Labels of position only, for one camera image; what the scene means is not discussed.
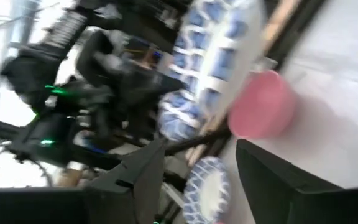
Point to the blue white patterned bowl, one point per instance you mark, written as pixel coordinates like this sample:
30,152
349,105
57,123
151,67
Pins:
216,46

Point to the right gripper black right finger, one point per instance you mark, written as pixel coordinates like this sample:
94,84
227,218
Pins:
266,180

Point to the blue white patterned plate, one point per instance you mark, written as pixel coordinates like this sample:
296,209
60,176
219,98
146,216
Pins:
207,189

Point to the pink bowl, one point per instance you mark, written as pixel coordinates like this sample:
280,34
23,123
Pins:
259,105

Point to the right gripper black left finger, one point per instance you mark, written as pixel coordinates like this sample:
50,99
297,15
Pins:
135,186

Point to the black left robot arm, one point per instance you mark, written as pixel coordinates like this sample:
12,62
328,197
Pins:
36,71

